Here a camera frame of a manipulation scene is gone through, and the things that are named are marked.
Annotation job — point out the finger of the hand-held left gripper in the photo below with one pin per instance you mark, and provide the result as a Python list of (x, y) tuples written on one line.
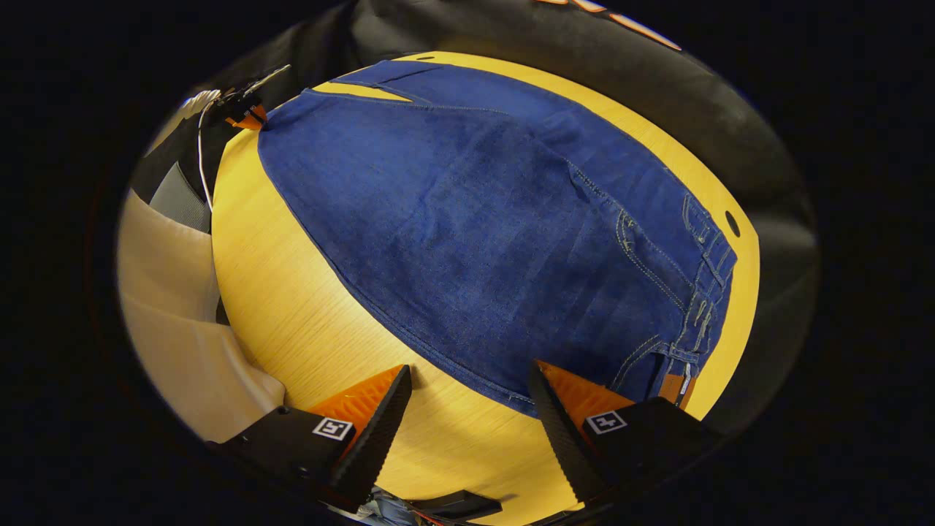
[(252, 118)]

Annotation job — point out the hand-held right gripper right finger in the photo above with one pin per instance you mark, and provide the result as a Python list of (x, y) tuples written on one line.
[(562, 438)]

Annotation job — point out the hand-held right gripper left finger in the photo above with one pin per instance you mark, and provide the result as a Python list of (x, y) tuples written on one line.
[(376, 438)]

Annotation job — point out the blue denim jeans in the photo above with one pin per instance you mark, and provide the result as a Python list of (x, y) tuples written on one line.
[(475, 234)]

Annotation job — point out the black flat object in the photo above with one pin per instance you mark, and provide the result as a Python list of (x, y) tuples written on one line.
[(456, 505)]

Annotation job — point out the grey fabric panel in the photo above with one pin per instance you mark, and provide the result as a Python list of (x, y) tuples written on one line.
[(182, 201)]

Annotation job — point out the person's beige clothing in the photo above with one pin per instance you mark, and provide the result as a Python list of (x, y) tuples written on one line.
[(175, 329)]

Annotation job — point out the black round table grommet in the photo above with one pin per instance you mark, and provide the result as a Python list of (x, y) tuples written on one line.
[(733, 223)]

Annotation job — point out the black backdrop cloth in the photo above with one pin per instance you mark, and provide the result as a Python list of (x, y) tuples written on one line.
[(657, 95)]

